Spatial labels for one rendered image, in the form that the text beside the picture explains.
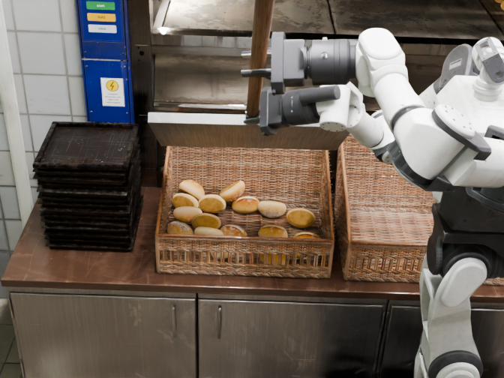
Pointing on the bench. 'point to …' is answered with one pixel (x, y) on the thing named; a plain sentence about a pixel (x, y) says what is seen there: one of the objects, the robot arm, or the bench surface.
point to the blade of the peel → (237, 133)
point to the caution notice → (112, 91)
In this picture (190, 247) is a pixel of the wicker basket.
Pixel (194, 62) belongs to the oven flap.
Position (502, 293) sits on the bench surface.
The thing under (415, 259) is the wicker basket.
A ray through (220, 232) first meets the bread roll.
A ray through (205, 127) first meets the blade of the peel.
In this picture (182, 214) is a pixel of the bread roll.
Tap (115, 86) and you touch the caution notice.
